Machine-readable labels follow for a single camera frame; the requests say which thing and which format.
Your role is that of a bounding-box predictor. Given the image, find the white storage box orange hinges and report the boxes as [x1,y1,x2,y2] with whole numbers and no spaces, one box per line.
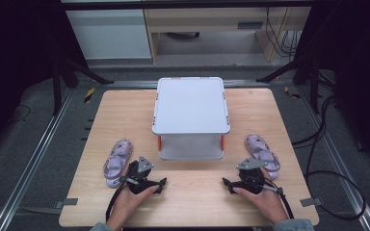
[151,76,231,162]

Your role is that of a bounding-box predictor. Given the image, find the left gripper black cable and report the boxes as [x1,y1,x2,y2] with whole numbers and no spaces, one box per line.
[105,182,127,223]

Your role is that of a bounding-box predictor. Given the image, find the thick black floor cable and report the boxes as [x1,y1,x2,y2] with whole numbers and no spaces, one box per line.
[291,94,367,221]

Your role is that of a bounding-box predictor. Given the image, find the aluminium floor rail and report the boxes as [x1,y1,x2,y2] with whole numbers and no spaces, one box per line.
[297,86,370,231]
[0,88,75,231]

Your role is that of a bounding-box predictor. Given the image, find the hanging black cables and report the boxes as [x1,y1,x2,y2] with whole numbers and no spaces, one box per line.
[264,7,303,62]

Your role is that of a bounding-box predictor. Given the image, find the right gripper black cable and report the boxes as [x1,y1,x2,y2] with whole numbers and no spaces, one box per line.
[263,177,295,220]

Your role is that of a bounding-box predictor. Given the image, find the wooden desk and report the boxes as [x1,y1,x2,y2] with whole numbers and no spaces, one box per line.
[144,7,312,64]

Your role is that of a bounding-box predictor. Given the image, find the thin black floor cable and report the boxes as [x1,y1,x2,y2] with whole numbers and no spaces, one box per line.
[8,104,33,124]

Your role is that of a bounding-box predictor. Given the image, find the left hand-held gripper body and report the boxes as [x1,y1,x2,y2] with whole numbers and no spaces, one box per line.
[119,156,158,195]

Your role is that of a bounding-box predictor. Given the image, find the person's right hand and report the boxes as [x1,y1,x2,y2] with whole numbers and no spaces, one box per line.
[233,167,288,224]

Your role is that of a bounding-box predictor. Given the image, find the purple child sandal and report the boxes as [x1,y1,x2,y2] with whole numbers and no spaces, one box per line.
[103,139,134,189]
[245,134,281,181]

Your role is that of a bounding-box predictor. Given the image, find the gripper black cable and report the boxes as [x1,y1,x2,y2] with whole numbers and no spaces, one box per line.
[263,177,295,220]
[105,182,127,223]

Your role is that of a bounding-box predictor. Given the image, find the grey table bracket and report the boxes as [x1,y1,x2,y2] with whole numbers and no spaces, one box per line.
[299,197,324,208]
[54,197,79,210]

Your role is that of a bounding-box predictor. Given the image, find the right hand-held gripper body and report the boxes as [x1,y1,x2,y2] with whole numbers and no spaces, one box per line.
[235,157,269,195]

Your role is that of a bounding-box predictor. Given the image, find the black metal stand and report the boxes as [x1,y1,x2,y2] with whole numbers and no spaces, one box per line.
[255,54,323,116]
[49,47,115,116]

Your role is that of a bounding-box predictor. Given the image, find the yellow black tape strip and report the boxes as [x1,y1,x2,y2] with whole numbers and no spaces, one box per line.
[83,87,96,104]
[283,86,302,100]

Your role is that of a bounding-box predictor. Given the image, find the white cabinet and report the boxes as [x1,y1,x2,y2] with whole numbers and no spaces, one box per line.
[66,9,152,61]

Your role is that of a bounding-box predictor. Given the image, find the person's left hand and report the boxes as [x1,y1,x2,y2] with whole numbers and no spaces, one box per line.
[106,184,160,231]

